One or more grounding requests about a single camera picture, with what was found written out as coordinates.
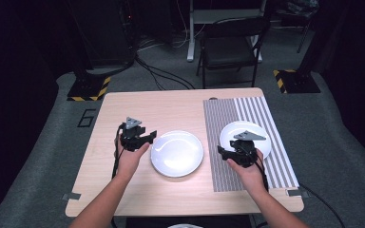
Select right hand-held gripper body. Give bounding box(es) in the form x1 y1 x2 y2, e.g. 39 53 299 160
229 130 267 168

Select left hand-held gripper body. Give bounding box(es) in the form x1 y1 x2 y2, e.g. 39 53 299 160
119 116 148 152

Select white plate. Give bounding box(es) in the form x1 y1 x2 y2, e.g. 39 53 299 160
150 129 204 179
219 120 273 160

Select person's left hand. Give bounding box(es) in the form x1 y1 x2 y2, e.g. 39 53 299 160
115 141 151 181

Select person's right hand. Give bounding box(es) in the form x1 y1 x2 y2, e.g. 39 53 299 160
226 148 269 194

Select grey striped mat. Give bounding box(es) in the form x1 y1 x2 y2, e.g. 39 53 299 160
202 96 299 193

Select grey tape piece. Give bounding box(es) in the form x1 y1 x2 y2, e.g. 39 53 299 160
61 192 82 201
286 187 310 199

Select black stand with hazard stripes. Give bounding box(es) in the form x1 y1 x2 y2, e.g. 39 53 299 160
63 0 112 103
273 6 346 95

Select person's dark clothing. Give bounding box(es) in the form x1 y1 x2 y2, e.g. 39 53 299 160
125 215 255 228

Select black folding chair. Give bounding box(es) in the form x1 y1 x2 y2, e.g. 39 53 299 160
196 16 271 89

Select black cabinet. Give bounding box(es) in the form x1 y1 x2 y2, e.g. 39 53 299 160
69 0 138 69

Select dark patterned bag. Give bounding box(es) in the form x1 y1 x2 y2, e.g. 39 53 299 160
279 0 319 20

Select left hand-held gripper cable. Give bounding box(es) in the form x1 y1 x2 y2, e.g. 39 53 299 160
111 123 126 181

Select hand-held gripper cable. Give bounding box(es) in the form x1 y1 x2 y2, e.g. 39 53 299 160
111 123 126 181
252 154 270 193

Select right hand-held gripper cable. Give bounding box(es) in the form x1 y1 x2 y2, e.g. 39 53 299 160
252 154 270 193

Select thin black floor cables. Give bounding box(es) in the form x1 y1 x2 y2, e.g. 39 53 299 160
135 56 196 91

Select thick black floor cable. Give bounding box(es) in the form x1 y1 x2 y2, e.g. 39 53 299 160
85 51 141 79

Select black cable beside table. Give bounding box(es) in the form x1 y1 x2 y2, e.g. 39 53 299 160
298 182 347 228

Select white desk frame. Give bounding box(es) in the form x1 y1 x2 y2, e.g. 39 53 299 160
186 0 267 63

